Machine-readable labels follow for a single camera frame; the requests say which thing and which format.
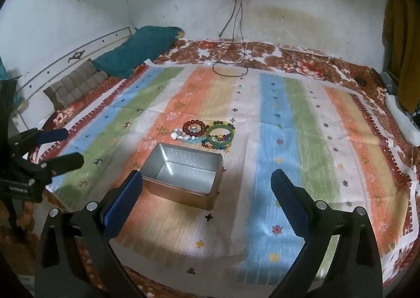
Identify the yellow curtain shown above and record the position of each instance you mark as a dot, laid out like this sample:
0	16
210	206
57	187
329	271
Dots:
400	38

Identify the white headboard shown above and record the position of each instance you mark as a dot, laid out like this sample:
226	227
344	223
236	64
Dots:
49	68

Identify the metal tin box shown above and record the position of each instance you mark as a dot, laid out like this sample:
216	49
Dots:
183	160

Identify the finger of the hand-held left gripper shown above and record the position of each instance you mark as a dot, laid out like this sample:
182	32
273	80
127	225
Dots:
52	135
65	162

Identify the white bolster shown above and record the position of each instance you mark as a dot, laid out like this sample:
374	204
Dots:
403	120

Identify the striped woven mat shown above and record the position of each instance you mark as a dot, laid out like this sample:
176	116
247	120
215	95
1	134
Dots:
295	120

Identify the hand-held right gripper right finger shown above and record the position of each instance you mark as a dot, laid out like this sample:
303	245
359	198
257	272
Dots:
290	206

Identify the grey box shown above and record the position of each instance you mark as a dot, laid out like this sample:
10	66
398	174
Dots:
387	83

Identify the small black object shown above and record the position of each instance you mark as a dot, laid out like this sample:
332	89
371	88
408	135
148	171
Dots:
362	80

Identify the green jade bangle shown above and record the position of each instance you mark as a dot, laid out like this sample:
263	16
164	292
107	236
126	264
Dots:
220	126

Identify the brown quilted cushion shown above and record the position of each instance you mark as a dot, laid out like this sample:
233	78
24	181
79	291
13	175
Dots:
75	84

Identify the teal blanket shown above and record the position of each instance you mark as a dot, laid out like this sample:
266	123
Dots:
137	52

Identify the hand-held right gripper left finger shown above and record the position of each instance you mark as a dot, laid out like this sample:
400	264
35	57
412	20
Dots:
123	206

